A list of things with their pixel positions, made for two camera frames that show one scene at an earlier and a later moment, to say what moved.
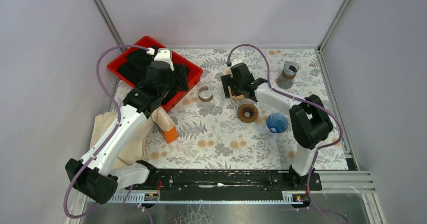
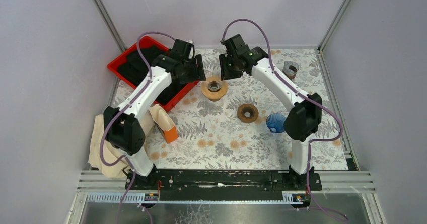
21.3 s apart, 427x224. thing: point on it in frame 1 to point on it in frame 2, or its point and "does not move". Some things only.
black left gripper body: (146, 62) to (192, 70)
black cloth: (133, 69) does not move
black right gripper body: (228, 80) to (228, 68)
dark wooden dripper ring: (247, 113) does not move
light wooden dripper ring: (237, 97) to (214, 96)
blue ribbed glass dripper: (277, 123) does not move
